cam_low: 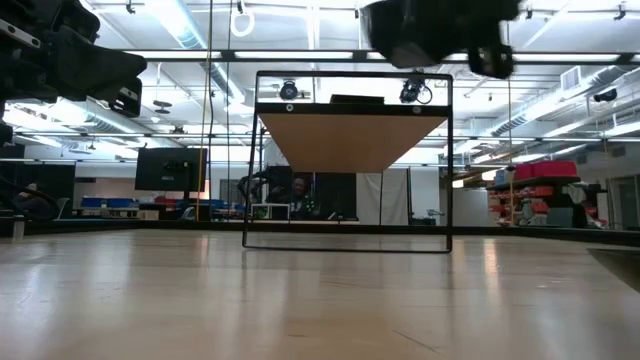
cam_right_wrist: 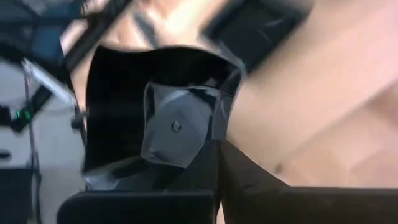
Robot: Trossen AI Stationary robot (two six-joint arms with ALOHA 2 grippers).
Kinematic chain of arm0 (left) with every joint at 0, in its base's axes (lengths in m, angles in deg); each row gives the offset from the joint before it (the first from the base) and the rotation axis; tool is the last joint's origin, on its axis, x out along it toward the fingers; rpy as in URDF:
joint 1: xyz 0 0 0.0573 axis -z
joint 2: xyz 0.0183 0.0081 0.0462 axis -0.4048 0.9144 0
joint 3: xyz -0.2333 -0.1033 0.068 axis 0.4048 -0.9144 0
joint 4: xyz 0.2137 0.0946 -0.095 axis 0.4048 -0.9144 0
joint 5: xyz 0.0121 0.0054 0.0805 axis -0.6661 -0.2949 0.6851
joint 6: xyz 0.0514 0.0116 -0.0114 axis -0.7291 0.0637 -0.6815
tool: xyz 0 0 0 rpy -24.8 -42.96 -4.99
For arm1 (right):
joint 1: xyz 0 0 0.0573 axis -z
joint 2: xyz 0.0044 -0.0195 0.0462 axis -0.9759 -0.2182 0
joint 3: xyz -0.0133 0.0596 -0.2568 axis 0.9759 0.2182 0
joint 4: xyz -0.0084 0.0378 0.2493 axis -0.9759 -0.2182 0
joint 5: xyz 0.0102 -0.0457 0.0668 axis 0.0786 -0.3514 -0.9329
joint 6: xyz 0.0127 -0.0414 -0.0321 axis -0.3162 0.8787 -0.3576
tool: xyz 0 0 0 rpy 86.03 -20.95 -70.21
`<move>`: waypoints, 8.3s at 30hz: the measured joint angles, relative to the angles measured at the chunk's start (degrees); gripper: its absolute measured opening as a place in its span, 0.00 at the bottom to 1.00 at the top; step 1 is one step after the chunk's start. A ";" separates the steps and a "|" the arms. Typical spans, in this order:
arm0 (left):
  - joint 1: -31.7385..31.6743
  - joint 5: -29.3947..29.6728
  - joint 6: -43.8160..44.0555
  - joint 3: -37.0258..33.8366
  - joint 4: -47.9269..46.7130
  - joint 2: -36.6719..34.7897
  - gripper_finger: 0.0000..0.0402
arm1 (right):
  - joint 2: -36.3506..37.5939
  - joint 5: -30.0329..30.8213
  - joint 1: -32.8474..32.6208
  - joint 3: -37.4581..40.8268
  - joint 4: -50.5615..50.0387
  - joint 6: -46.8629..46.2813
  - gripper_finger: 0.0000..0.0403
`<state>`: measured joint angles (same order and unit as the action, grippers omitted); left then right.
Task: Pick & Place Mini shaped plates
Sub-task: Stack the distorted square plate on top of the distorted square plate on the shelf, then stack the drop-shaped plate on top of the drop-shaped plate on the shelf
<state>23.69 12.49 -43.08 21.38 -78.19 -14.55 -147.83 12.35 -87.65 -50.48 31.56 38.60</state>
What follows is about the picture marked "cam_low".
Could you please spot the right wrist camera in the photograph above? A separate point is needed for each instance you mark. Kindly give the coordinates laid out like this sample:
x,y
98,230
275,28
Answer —
x,y
492,61

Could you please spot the black ceiling disc fixture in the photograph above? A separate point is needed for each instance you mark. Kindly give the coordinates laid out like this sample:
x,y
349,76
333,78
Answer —
x,y
162,104

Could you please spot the white air vent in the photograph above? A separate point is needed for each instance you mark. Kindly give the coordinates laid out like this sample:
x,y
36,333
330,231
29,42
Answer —
x,y
570,79

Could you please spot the wooden riser shelf black frame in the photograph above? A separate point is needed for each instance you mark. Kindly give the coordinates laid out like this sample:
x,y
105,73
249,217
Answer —
x,y
350,145

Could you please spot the black overhead rig frame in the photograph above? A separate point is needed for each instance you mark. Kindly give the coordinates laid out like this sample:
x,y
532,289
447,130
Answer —
x,y
300,56

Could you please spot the black leaf-shaped plate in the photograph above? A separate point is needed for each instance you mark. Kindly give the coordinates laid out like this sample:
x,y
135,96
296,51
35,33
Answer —
x,y
622,267

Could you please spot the black round overhead camera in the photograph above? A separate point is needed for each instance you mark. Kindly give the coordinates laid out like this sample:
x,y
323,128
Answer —
x,y
288,90

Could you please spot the blue storage bin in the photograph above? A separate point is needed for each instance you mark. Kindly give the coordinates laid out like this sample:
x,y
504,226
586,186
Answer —
x,y
107,202

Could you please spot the black ceiling dome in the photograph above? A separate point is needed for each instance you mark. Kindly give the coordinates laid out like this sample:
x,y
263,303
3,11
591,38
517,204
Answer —
x,y
605,95

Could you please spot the small grey post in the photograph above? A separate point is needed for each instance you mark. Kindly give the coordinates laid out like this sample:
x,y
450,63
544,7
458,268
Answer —
x,y
19,229

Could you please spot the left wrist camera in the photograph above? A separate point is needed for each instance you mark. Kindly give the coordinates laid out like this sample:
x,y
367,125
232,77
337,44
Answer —
x,y
125,100

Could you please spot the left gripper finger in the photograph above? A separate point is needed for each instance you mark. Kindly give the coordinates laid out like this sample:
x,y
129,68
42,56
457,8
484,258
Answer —
x,y
105,77
95,50

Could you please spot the black wavy square plate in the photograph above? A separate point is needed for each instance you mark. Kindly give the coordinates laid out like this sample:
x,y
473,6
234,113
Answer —
x,y
405,30

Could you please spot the white partition screen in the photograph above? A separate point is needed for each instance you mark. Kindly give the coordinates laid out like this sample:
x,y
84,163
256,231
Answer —
x,y
385,200

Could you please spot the red bin storage rack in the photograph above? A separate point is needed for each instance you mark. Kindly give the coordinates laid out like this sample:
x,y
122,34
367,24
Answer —
x,y
545,170

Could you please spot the silver air duct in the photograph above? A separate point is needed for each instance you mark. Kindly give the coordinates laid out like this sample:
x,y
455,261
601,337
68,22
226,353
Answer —
x,y
185,30
65,112
550,106

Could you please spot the white small table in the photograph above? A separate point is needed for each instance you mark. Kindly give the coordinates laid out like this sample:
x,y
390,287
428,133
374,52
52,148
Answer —
x,y
270,204

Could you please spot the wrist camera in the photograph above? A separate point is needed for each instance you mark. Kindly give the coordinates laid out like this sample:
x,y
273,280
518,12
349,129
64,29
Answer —
x,y
492,61
125,100

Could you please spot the black partition panel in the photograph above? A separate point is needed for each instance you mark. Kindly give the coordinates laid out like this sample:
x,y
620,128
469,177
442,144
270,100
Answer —
x,y
340,190

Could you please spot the person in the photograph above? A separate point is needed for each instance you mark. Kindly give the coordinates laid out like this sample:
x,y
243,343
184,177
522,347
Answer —
x,y
300,195
32,197

